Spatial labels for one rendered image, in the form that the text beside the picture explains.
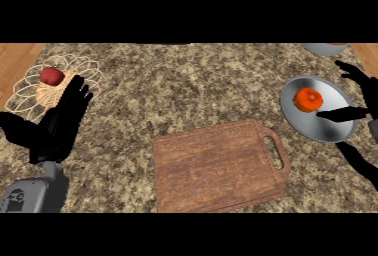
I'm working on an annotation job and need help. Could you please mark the grey round vessel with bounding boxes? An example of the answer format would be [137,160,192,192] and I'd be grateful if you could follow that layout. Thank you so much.
[298,42,350,58]

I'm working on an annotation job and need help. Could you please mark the brown wooden cutting board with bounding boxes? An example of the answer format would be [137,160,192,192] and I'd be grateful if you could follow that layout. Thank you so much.
[151,117,294,214]

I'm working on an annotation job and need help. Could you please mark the red apple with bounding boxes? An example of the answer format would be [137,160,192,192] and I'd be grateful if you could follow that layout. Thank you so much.
[39,66,67,87]

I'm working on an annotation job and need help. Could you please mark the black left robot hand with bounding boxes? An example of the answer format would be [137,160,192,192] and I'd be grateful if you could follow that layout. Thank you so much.
[0,75,95,165]

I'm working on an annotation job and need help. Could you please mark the white wire basket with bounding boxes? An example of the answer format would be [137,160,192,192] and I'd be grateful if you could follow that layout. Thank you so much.
[3,53,105,125]

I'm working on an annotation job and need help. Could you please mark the orange squash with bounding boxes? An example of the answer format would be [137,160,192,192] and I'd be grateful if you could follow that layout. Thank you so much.
[291,87,325,114]

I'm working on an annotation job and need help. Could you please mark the silver pan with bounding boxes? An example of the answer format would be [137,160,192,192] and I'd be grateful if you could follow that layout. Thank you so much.
[279,75,378,192]

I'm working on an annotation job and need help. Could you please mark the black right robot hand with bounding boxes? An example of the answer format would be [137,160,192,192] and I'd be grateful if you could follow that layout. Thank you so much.
[315,59,378,123]

